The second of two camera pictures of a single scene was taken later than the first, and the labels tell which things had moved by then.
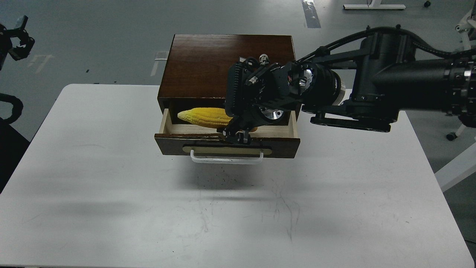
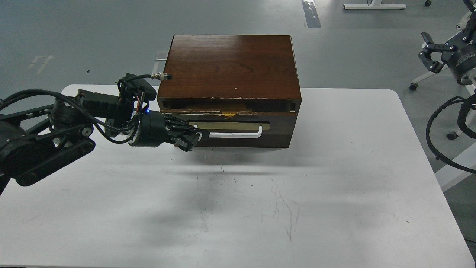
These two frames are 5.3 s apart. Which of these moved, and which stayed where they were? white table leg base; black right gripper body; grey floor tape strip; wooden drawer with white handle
Moved: black right gripper body; wooden drawer with white handle
Stayed: grey floor tape strip; white table leg base
